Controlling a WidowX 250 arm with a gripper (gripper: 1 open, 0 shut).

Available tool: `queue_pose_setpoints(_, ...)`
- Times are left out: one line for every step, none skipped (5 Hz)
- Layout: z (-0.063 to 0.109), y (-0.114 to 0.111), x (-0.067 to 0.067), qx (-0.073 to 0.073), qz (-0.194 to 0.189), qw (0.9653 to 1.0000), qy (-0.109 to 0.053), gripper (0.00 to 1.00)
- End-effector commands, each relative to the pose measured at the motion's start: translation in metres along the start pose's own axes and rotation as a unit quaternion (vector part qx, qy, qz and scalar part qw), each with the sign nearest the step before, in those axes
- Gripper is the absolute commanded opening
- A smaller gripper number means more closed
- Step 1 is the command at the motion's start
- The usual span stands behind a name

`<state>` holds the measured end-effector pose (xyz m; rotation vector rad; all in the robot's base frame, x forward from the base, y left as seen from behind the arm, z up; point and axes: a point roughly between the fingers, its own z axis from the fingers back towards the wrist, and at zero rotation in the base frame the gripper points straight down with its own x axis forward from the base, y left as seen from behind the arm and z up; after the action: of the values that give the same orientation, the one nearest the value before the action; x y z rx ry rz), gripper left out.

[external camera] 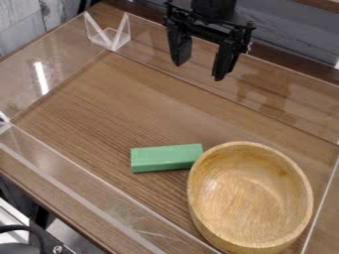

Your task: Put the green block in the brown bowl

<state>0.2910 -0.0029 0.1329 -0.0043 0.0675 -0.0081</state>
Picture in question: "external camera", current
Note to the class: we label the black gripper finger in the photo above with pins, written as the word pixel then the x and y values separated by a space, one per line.
pixel 178 42
pixel 225 59

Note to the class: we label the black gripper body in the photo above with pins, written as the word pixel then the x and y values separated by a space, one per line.
pixel 210 20

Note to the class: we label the green rectangular block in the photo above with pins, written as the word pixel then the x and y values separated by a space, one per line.
pixel 164 158

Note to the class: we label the brown wooden bowl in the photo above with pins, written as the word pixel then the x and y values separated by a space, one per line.
pixel 249 198

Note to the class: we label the clear acrylic corner bracket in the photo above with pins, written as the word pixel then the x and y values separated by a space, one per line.
pixel 109 38

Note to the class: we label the clear acrylic tray wall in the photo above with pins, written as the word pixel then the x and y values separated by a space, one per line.
pixel 80 105

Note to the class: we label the black metal table bracket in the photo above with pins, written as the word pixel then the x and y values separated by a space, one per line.
pixel 53 245

